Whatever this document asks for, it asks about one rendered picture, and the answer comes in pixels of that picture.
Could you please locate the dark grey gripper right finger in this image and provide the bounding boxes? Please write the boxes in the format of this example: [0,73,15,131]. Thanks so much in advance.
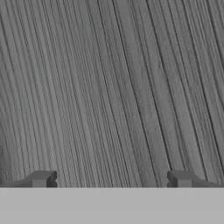
[166,170,224,188]

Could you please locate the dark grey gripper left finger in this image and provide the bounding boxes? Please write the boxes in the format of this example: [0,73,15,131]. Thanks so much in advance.
[2,170,59,188]

